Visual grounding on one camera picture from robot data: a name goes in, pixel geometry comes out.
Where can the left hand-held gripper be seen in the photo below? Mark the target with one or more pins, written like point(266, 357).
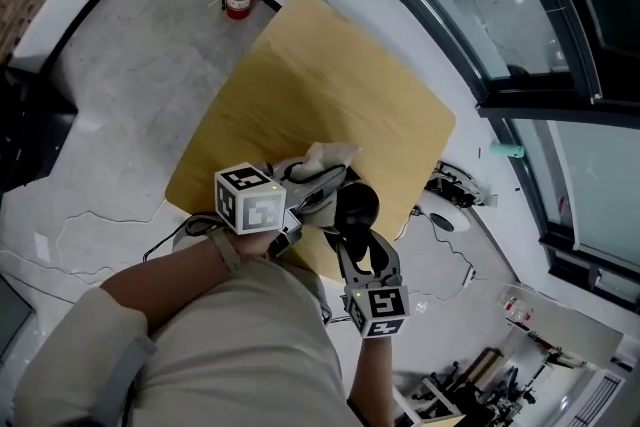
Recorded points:
point(250, 205)

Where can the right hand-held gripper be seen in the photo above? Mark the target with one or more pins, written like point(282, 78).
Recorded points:
point(382, 305)

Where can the white cloth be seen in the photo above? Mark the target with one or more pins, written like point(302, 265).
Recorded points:
point(330, 155)

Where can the steel kettle with black lid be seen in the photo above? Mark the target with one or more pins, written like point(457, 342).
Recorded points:
point(357, 207)

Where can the person's left forearm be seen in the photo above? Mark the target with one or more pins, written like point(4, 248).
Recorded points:
point(170, 285)

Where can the person's right forearm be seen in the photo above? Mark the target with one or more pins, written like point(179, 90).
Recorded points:
point(370, 380)

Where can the white dome device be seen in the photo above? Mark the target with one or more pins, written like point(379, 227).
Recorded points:
point(445, 212)

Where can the beige wristband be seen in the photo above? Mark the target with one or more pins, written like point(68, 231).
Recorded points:
point(225, 250)

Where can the white robot vacuum device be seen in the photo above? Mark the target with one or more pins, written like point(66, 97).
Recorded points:
point(460, 187)

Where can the clear plastic bottle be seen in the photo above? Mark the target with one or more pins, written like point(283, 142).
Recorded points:
point(515, 307)

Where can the person's beige shirt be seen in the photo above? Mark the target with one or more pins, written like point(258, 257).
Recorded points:
point(225, 355)

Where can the green cylinder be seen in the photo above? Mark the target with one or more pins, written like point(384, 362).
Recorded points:
point(506, 150)

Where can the black box on floor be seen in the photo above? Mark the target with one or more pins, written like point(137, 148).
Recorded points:
point(30, 135)

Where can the black window frame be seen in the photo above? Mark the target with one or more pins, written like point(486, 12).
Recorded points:
point(540, 107)

